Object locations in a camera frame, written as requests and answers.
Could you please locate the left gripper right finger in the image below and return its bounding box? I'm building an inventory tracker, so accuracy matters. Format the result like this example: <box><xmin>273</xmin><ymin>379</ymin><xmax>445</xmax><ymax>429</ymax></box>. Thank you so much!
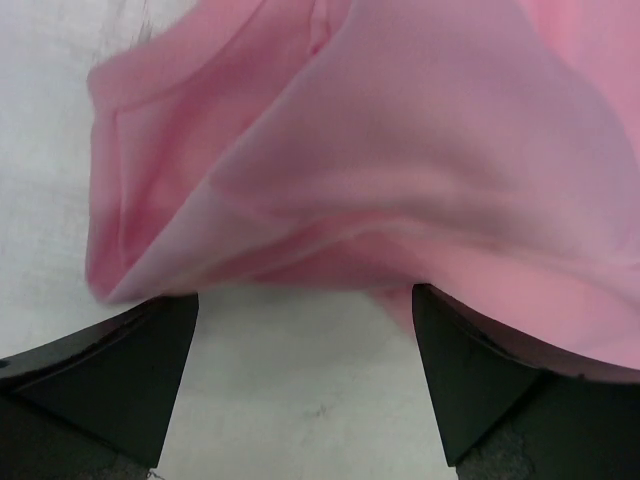
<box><xmin>412</xmin><ymin>285</ymin><xmax>639</xmax><ymax>480</ymax></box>

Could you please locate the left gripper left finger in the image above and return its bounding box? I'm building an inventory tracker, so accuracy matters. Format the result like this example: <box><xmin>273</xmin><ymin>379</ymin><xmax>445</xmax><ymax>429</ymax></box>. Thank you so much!
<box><xmin>1</xmin><ymin>295</ymin><xmax>199</xmax><ymax>479</ymax></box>

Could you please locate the pink t shirt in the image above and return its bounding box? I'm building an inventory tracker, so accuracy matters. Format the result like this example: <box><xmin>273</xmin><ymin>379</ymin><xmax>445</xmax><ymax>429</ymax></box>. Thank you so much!
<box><xmin>86</xmin><ymin>1</ymin><xmax>639</xmax><ymax>369</ymax></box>

